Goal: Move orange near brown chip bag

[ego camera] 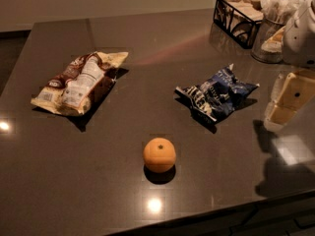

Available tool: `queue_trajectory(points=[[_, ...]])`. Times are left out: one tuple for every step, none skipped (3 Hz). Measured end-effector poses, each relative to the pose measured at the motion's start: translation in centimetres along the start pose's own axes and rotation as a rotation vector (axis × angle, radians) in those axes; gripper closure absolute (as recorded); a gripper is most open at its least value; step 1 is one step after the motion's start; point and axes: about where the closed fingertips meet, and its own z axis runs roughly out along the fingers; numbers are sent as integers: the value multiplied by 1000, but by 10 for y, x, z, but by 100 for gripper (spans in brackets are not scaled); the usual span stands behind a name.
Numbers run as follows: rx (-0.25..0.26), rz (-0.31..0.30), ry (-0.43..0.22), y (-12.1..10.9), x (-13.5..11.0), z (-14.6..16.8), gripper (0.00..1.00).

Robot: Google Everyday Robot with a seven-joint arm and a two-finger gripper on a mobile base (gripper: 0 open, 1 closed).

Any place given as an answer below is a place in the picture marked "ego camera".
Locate brown chip bag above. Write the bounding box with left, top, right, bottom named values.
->
left=31, top=52, right=129, bottom=116

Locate blue chip bag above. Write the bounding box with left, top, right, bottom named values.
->
left=174, top=64, right=260, bottom=125

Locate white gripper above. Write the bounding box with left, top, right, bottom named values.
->
left=264, top=0, right=315, bottom=132

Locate orange fruit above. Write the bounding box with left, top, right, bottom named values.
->
left=143, top=138, right=176, bottom=173

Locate black wire napkin basket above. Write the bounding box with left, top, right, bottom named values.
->
left=214, top=0, right=263, bottom=49

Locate metal cup with packets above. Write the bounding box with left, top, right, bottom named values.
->
left=251, top=0, right=303, bottom=64

